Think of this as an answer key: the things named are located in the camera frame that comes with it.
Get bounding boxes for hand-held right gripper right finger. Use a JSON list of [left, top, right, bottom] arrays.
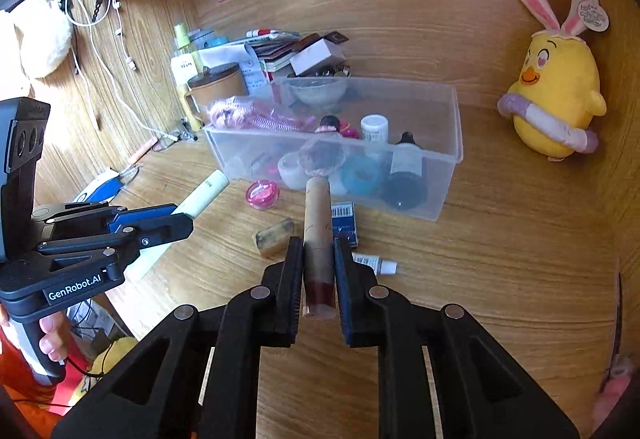
[[334, 237, 581, 439]]

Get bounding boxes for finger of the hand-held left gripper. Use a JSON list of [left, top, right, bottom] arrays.
[[31, 200, 177, 233], [36, 214, 195, 282]]

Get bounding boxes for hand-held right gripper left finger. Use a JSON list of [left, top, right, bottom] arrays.
[[50, 236, 306, 439]]

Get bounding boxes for pale green cosmetic tube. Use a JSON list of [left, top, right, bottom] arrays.
[[131, 170, 230, 281]]

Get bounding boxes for brown pink cosmetic tube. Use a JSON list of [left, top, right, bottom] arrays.
[[302, 176, 335, 320]]

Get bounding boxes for teal tape roll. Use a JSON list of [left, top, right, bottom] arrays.
[[342, 156, 386, 196]]

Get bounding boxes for white round jar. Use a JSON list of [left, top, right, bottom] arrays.
[[277, 151, 309, 190]]

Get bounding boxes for dark dropper bottle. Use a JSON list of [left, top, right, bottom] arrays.
[[382, 131, 430, 210]]

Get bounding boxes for pink rope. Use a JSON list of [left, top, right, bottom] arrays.
[[207, 98, 262, 130]]

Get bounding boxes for clear bag with brown item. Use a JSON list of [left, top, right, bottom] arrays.
[[297, 136, 347, 180]]

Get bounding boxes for pink white braided bracelet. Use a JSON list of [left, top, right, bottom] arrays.
[[252, 113, 313, 132]]

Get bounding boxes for small white labelled bottle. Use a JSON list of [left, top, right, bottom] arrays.
[[360, 115, 390, 146]]

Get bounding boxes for black capped pink bottle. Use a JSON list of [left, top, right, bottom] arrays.
[[315, 115, 347, 136]]

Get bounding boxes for clear plastic storage box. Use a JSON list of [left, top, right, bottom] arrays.
[[202, 76, 463, 222]]

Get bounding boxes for person's left hand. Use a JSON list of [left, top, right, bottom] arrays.
[[37, 314, 70, 362]]

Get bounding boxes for eyeglasses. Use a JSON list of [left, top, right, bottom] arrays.
[[115, 133, 177, 186]]

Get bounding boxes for small white tube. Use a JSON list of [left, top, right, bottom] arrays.
[[352, 255, 399, 276]]

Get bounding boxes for blue and white packet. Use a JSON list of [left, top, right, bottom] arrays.
[[75, 170, 127, 206]]

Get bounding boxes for yellowish rectangular block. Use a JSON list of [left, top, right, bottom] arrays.
[[252, 218, 296, 256]]

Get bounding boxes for small blue box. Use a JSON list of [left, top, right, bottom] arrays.
[[331, 202, 360, 248]]

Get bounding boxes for pink lip balm stick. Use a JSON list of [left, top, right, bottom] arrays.
[[129, 135, 157, 166]]

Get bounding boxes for pink round case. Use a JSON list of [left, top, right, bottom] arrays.
[[246, 180, 280, 210]]

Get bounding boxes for white fluffy pouch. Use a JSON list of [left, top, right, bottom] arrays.
[[12, 0, 77, 80]]

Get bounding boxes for yellow plush toy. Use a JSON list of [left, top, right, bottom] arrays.
[[65, 336, 139, 408]]

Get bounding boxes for brown mug with lid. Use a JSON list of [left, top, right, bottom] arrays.
[[184, 63, 249, 126]]

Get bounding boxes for light blue capped bottle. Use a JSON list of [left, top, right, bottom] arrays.
[[192, 30, 231, 48]]

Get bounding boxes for stack of papers and booklets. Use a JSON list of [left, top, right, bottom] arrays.
[[200, 31, 303, 90]]

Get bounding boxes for small clear bowl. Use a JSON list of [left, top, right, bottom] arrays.
[[289, 78, 347, 106]]

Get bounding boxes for person's orange clothing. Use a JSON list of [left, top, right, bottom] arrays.
[[0, 319, 67, 420]]

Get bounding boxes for small white box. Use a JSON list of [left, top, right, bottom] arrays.
[[290, 39, 347, 76]]

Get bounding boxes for yellow chick plush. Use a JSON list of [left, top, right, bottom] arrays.
[[497, 0, 611, 162]]

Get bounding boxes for white charging cable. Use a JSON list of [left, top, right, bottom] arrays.
[[64, 0, 182, 140]]

